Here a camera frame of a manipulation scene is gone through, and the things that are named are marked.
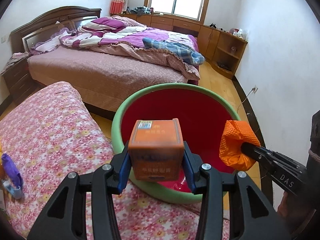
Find orange foam net wrapper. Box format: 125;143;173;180
219;120;261;171

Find orange cardboard box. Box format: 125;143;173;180
128;118;184;182

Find blue plastic tape dispenser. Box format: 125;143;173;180
2;180;23;200

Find red bin with green rim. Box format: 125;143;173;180
111;83;239;204

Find pink floral covered table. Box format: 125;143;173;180
0;81;231;240

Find large bed pink sheet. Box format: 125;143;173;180
28;43;200;112

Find long wooden low cabinet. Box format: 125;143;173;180
120;14;247;79

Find blue plaid shirt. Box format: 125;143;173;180
142;37;205;66

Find dark wooden nightstand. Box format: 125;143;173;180
2;57;36;105

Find purple patchwork quilt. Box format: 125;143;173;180
60;16;200;81

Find white pillow purple frill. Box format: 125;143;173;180
29;28;69;55

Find clothes pile on nightstand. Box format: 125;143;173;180
1;52;29;74

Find dark wooden headboard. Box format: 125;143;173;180
9;6;101;53

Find blue clothes on cabinet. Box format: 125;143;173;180
130;6;152;16

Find wall power socket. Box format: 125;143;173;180
252;86;258;93

